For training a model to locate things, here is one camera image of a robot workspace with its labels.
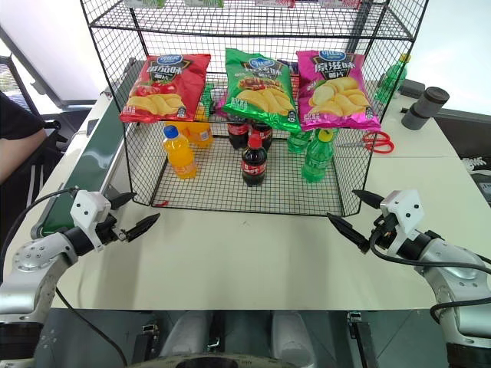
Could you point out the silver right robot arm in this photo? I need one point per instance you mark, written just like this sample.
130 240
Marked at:
456 276

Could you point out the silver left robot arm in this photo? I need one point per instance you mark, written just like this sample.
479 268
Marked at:
34 260

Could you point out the red potato chips bag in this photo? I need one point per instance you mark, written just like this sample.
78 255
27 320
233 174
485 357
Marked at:
165 88

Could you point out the orange soda bottle blue cap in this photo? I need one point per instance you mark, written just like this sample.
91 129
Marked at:
182 157

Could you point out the dark rounded robot body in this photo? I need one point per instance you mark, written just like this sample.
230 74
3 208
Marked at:
238 341

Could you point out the green potato chips bag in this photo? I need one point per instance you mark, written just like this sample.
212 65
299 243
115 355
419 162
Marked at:
261 88

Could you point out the green soda bottle yellow cap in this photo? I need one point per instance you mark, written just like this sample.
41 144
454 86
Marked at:
391 78
316 159

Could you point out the person in black clothes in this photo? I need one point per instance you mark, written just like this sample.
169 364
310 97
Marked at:
19 153

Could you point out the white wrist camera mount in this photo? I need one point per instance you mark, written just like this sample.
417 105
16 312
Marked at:
89 209
404 211

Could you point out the purple snack package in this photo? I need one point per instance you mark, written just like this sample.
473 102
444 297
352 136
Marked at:
288 68

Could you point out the green conveyor belt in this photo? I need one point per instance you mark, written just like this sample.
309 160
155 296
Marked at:
92 153

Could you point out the dark grey cylindrical container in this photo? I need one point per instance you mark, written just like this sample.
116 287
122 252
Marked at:
424 109

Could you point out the red twist tie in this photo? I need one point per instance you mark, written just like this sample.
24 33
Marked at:
163 203

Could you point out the green snack box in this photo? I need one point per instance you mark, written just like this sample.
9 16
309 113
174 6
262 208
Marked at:
205 3
147 3

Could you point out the black machine with white logo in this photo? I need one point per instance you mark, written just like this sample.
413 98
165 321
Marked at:
470 153

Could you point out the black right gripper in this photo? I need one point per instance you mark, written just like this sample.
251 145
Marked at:
385 234

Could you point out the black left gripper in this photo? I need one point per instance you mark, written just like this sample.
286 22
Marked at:
107 230

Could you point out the cola bottle red cap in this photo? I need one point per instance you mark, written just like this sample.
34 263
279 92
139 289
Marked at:
254 165

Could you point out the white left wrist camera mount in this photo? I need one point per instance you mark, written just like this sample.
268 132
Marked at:
89 209

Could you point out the pink snack box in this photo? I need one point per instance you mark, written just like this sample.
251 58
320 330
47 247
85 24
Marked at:
341 3

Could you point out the small green bottle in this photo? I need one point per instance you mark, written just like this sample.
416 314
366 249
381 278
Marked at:
207 99

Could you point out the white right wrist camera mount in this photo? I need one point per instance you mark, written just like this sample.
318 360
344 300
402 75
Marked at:
404 211

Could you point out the red snack box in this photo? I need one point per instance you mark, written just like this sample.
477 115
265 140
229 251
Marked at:
276 3

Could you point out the grey box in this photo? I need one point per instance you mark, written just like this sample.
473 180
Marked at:
414 88

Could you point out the magenta potato chips bag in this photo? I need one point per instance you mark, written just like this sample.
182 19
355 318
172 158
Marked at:
337 92

